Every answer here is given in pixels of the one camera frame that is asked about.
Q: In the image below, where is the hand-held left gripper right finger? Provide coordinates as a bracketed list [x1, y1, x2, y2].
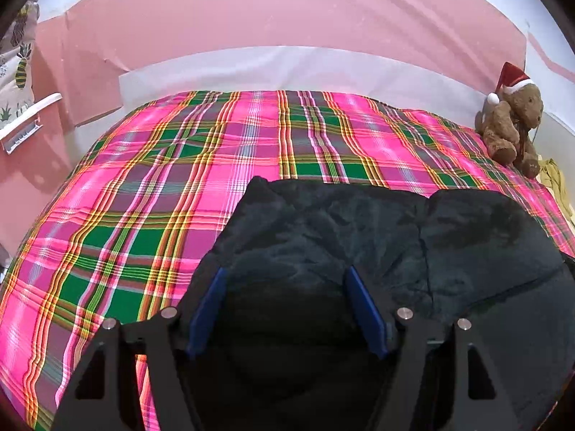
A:
[344, 266, 522, 431]

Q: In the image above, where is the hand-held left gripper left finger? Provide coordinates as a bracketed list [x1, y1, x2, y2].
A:
[51, 267, 228, 431]

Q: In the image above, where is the black padded jacket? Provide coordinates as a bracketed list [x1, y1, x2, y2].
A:
[177, 176, 575, 431]

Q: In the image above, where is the pink green plaid blanket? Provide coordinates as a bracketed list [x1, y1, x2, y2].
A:
[0, 90, 575, 431]

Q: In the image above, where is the yellow cloth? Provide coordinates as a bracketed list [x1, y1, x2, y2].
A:
[537, 158, 575, 230]

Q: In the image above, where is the brown teddy bear, santa hat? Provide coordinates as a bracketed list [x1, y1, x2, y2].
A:
[475, 62, 544, 179]

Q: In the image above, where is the white bed sheet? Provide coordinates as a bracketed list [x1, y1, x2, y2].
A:
[118, 46, 575, 162]

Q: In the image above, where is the pineapple print curtain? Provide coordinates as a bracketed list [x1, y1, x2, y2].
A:
[0, 0, 42, 133]

